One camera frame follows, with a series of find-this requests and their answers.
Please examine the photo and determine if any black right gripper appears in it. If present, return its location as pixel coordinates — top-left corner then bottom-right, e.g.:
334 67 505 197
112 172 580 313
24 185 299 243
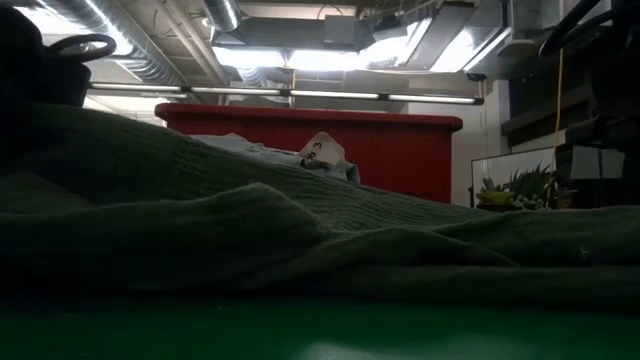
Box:
564 113 640 151

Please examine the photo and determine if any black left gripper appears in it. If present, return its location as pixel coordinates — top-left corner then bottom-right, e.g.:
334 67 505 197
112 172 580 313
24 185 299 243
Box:
0 4 94 164

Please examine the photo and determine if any light blue denim garment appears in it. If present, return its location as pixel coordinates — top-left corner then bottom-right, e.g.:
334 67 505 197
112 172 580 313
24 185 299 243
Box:
189 132 361 185

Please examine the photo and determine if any dark green garment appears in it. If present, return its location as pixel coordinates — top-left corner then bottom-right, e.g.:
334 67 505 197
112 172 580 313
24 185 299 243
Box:
0 102 640 312

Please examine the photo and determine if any red plastic laundry bin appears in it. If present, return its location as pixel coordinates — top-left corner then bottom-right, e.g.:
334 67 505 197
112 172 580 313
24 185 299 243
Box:
154 103 465 205

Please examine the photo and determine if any small potted artificial plant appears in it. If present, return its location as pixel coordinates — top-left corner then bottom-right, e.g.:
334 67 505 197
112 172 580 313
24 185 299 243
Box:
474 163 576 212

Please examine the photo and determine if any long ceiling light bar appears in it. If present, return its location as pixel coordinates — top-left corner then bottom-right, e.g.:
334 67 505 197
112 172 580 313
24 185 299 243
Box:
87 81 485 106

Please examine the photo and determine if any white handwritten garment tag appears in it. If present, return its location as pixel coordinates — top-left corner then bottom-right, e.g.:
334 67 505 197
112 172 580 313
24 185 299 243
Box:
299 131 346 166

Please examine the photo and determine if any green table mat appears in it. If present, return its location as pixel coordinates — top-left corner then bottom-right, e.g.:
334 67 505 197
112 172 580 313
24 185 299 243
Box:
0 294 640 360

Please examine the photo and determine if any yellow hanging cord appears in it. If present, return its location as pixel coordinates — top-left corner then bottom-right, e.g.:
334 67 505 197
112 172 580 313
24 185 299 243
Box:
544 47 566 209

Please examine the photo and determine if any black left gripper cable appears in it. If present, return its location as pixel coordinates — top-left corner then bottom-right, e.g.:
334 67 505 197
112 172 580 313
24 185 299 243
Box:
47 32 119 64

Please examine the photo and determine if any corrugated silver ventilation duct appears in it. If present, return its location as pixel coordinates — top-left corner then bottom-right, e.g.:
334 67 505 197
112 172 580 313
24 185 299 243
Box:
42 0 187 86

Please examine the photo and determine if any smooth silver ventilation duct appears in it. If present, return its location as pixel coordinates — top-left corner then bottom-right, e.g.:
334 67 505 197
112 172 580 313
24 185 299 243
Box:
202 0 242 32

